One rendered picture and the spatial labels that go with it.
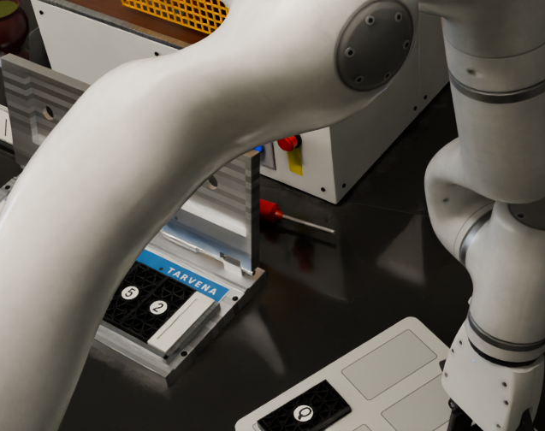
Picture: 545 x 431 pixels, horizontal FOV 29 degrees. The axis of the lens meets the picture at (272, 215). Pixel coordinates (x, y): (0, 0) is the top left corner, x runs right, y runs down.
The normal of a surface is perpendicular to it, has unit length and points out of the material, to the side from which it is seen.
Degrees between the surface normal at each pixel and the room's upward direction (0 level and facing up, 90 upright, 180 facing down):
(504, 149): 96
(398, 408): 0
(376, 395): 0
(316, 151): 90
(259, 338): 0
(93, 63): 90
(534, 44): 91
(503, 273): 79
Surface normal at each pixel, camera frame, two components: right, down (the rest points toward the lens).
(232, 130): 0.02, 0.86
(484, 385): -0.84, 0.29
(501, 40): -0.14, 0.76
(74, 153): -0.45, -0.16
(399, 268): -0.11, -0.72
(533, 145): 0.29, 0.66
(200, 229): -0.59, 0.46
